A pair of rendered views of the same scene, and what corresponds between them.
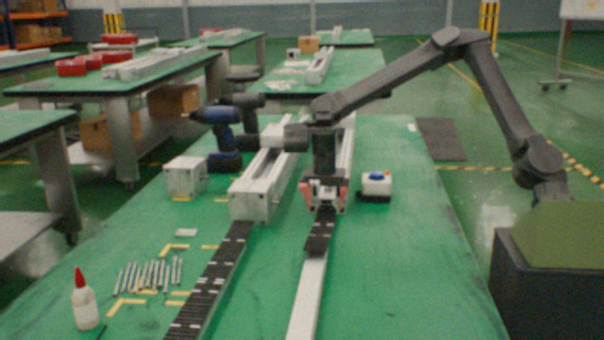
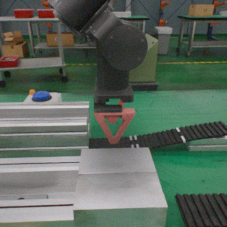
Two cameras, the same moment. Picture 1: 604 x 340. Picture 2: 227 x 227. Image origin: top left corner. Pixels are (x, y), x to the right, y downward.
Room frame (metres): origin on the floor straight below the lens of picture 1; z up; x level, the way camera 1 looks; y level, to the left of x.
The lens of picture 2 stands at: (1.20, 0.32, 1.05)
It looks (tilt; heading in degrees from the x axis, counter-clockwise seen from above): 27 degrees down; 259
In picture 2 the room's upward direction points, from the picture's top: straight up
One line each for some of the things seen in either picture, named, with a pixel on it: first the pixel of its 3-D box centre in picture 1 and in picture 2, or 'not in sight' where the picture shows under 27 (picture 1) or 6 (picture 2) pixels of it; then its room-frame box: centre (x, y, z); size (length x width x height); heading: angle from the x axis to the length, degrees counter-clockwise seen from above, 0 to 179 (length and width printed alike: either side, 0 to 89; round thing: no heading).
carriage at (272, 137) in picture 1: (280, 138); not in sight; (1.59, 0.05, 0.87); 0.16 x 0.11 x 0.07; 171
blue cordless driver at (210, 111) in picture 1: (212, 139); not in sight; (1.55, 0.28, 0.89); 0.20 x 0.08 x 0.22; 83
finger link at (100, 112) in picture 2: (314, 191); (113, 117); (1.12, -0.04, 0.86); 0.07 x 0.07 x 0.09; 81
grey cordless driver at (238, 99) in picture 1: (239, 122); not in sight; (1.78, 0.21, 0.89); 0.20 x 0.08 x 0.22; 83
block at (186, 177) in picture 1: (190, 177); not in sight; (1.35, 0.32, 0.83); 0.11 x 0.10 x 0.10; 77
